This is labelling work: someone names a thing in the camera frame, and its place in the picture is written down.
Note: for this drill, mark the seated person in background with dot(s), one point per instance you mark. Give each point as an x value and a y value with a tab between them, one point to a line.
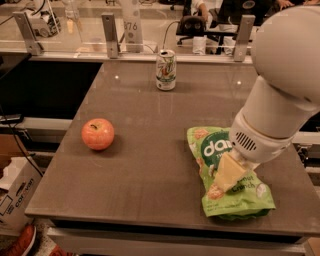
230	13

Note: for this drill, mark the metal bracket post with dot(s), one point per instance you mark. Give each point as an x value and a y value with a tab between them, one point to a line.
110	32
243	36
32	45

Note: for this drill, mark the left metal bracket post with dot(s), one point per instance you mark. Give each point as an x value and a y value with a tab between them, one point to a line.
32	45

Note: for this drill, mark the white numbered sign post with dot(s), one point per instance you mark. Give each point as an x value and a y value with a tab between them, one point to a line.
132	25

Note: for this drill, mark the orange shoe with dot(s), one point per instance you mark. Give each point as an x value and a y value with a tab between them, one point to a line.
23	244

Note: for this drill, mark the middle metal bracket post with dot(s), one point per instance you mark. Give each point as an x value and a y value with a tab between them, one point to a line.
110	32

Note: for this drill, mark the right metal bracket post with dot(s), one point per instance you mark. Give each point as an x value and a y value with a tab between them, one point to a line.
243	36

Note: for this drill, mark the white cardboard box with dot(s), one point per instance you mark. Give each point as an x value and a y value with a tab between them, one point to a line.
18	184

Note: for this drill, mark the white machine in background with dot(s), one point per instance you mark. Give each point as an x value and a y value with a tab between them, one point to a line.
44	23

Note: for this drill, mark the green rice chip bag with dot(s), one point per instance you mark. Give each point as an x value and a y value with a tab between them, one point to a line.
249	198

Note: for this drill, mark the red apple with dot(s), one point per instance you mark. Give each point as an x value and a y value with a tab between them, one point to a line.
98	134

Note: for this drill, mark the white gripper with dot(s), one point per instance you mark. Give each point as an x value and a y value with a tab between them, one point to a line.
258	146

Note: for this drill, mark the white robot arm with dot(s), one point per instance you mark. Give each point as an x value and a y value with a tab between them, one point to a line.
286	93

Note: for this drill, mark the black office chair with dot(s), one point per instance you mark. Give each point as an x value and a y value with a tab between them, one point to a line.
195	21

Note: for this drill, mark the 7up soda can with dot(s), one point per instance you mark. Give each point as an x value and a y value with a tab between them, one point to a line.
166	70

